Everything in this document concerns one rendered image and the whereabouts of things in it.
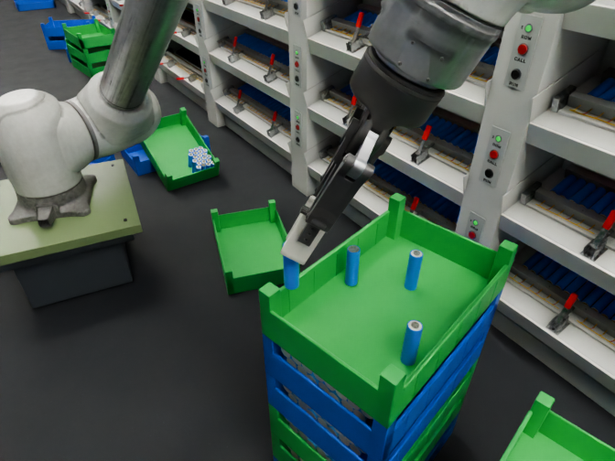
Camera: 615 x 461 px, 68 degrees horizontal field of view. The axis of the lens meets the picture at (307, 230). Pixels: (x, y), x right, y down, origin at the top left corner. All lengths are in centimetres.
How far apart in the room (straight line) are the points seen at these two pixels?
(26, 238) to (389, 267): 84
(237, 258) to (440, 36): 108
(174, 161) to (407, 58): 150
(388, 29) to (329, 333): 39
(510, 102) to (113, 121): 86
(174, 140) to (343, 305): 134
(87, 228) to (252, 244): 47
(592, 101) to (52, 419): 119
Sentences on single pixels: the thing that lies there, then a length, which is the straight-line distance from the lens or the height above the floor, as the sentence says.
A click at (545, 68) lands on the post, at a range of 91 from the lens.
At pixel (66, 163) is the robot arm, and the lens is 122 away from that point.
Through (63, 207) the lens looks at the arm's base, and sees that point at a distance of 126.
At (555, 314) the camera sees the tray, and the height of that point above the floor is 14.
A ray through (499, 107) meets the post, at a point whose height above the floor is 54.
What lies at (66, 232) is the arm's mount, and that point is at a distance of 121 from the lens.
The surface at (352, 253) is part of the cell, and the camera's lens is 63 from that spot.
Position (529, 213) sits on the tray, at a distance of 104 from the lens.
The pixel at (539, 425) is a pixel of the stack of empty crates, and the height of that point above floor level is 28.
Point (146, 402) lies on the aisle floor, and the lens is 109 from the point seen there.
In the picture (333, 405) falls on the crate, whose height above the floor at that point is 37.
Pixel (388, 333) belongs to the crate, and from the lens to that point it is 62.
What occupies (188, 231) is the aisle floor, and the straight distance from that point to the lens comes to 149.
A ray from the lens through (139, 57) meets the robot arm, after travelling 104.
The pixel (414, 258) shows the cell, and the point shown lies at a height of 46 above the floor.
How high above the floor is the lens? 87
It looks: 37 degrees down
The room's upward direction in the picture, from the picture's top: straight up
